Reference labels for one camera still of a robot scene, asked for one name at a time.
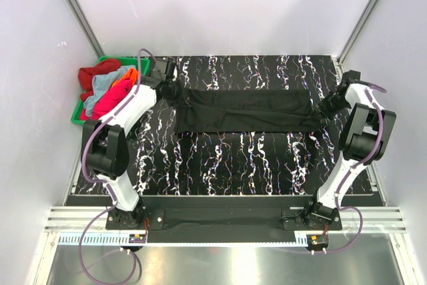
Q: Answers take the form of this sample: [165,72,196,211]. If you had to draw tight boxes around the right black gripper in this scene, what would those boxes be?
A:
[308,91,350,121]

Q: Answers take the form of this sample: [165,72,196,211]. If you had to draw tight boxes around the black t shirt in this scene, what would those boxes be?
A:
[173,88,322,133]

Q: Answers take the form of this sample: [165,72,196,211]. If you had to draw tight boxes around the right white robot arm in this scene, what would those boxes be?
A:
[301,79,396,230]

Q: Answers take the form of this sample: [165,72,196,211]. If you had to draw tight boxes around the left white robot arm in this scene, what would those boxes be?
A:
[81,81,183,229]

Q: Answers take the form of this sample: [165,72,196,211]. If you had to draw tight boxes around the green plastic bin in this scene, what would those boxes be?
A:
[71,56,151,124]

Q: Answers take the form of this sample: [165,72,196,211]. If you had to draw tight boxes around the orange t shirt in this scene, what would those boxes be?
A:
[111,67,139,88]

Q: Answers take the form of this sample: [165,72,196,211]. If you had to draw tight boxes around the magenta t shirt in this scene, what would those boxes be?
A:
[79,78,136,121]

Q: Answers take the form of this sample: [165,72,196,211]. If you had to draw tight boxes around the black marbled table mat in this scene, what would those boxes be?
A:
[127,55,347,196]

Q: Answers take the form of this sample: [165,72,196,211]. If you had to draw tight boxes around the light blue t shirt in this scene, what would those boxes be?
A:
[83,65,133,117]

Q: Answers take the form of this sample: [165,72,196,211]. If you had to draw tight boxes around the dark red t shirt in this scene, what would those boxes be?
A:
[78,58,121,101]

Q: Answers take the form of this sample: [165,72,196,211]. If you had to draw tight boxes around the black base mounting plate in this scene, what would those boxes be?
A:
[106,196,342,244]

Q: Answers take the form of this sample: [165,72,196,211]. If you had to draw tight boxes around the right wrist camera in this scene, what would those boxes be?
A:
[338,70,361,91]

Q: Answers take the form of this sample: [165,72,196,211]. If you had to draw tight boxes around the right corner frame post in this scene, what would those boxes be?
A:
[336,0,380,65]

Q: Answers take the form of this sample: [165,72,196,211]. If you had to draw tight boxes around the corner frame post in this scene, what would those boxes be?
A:
[66,0,105,57]
[336,0,380,65]

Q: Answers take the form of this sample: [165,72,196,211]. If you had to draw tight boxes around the aluminium rail profile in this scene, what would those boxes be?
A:
[45,206,406,234]

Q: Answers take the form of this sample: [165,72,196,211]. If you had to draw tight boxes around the left corner frame post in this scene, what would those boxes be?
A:
[66,0,105,57]

